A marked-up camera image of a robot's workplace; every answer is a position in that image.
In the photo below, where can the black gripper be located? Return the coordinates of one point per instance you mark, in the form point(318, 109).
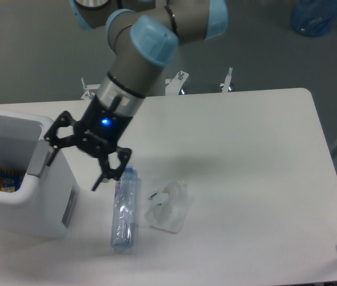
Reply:
point(102, 131)

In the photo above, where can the white push-button trash can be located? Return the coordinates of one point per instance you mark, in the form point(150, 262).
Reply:
point(43, 204)

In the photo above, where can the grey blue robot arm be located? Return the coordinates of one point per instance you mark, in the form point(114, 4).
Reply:
point(144, 38)

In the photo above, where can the colourful snack packet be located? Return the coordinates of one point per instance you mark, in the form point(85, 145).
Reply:
point(10, 180)

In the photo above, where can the crushed clear plastic bottle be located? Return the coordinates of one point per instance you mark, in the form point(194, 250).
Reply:
point(125, 211)

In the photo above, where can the crumpled clear plastic bag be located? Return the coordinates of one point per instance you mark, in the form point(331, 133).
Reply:
point(168, 207)

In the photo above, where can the white bracket with bolt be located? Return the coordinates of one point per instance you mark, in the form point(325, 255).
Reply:
point(227, 85)

